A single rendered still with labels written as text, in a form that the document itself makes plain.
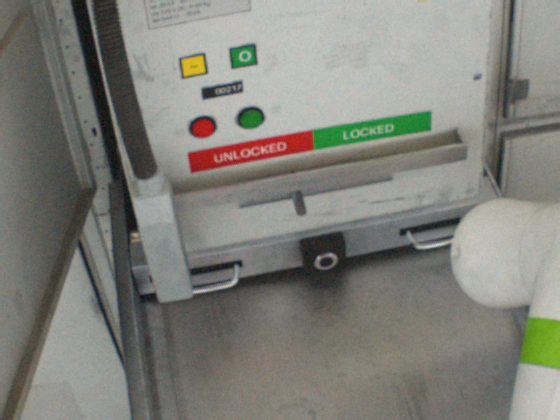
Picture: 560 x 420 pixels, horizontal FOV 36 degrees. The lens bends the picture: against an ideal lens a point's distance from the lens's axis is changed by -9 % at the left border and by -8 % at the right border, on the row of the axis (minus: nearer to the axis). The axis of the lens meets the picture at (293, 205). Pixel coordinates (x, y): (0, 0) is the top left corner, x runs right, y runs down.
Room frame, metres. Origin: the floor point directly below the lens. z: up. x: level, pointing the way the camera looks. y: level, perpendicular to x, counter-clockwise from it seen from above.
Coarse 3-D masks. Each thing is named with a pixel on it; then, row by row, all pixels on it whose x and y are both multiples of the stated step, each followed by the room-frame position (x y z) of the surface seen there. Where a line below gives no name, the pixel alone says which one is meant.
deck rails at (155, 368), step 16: (128, 192) 1.08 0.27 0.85; (496, 192) 0.93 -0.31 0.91; (128, 208) 1.02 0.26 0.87; (128, 224) 0.97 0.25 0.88; (128, 240) 0.92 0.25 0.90; (128, 256) 0.87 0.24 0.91; (144, 304) 0.84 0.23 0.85; (160, 304) 0.83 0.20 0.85; (144, 320) 0.81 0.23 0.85; (160, 320) 0.80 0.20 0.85; (144, 336) 0.78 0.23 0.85; (160, 336) 0.77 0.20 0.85; (144, 352) 0.73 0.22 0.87; (160, 352) 0.75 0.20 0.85; (144, 368) 0.69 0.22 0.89; (160, 368) 0.72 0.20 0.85; (144, 384) 0.65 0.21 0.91; (160, 384) 0.69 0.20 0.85; (144, 400) 0.62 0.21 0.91; (160, 400) 0.66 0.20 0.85; (160, 416) 0.64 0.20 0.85; (176, 416) 0.63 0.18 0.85
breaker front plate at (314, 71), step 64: (128, 0) 0.86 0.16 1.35; (256, 0) 0.88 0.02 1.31; (320, 0) 0.89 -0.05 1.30; (384, 0) 0.90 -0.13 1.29; (448, 0) 0.91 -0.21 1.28; (320, 64) 0.89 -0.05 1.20; (384, 64) 0.90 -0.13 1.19; (448, 64) 0.91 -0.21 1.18; (256, 128) 0.88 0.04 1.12; (320, 128) 0.89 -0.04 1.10; (448, 128) 0.91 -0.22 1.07; (320, 192) 0.88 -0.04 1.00; (384, 192) 0.90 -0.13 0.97; (448, 192) 0.91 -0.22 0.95
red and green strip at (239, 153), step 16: (336, 128) 0.89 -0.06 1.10; (352, 128) 0.89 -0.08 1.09; (368, 128) 0.90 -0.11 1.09; (384, 128) 0.90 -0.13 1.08; (400, 128) 0.90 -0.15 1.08; (416, 128) 0.90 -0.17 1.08; (240, 144) 0.87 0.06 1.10; (256, 144) 0.88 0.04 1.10; (272, 144) 0.88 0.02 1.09; (288, 144) 0.88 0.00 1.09; (304, 144) 0.88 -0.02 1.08; (320, 144) 0.89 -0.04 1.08; (336, 144) 0.89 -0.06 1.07; (192, 160) 0.87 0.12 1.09; (208, 160) 0.87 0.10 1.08; (224, 160) 0.87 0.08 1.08; (240, 160) 0.87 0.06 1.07
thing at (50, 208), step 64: (0, 0) 1.02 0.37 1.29; (0, 64) 0.94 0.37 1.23; (64, 64) 1.10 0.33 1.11; (0, 128) 0.92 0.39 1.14; (0, 192) 0.87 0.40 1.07; (64, 192) 1.04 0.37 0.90; (0, 256) 0.81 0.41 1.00; (64, 256) 0.95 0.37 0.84; (0, 320) 0.75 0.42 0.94; (0, 384) 0.68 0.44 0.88
